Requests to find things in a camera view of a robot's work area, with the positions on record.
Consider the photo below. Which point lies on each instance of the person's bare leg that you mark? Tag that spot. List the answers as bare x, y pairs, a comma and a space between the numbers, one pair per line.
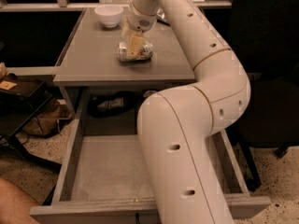
15, 204

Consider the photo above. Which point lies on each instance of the grey cabinet desk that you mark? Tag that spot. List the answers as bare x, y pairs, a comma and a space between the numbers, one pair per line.
91, 67

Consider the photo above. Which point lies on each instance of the open grey top drawer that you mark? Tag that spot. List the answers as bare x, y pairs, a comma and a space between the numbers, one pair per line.
104, 180

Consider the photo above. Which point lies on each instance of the white bowl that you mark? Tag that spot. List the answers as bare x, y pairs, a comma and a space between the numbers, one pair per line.
109, 15

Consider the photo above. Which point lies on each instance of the silver crushed can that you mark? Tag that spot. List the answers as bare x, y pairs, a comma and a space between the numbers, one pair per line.
160, 15

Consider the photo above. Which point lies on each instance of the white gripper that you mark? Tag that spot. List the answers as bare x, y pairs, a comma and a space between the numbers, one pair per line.
140, 22

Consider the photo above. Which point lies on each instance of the dark tape roll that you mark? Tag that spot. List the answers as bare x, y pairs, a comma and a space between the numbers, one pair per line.
147, 94

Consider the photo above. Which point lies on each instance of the black side table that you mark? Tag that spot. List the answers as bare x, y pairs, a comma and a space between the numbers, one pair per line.
21, 100

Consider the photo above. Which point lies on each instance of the black drawer handle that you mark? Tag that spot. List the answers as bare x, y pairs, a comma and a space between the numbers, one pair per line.
137, 220

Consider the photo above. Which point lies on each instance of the brown bag on floor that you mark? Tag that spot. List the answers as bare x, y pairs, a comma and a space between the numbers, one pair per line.
49, 121

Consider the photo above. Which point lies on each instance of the green white 7up can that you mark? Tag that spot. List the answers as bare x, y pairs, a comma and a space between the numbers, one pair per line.
144, 53

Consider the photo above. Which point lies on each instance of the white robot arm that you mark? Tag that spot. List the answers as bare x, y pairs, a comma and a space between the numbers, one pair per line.
174, 125

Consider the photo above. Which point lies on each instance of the black office chair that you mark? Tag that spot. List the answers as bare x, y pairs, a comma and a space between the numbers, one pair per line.
264, 35

